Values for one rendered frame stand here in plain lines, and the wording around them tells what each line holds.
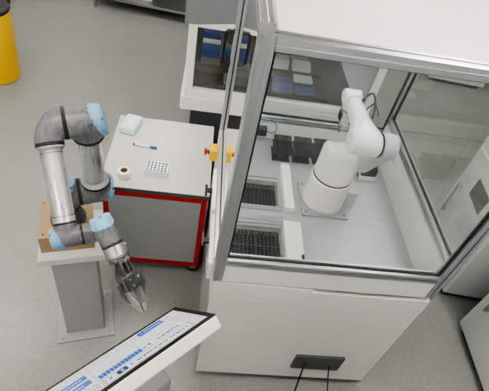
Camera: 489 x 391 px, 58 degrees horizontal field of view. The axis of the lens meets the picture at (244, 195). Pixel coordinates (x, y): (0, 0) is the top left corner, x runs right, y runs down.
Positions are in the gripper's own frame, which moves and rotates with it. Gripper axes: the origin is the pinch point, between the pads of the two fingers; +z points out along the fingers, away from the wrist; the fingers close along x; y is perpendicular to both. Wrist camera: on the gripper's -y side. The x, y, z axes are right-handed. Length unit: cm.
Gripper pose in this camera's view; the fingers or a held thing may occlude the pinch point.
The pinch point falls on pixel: (141, 308)
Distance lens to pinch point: 162.1
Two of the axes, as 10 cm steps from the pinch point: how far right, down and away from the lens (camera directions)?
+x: 7.5, -4.0, 5.3
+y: 5.3, -1.3, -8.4
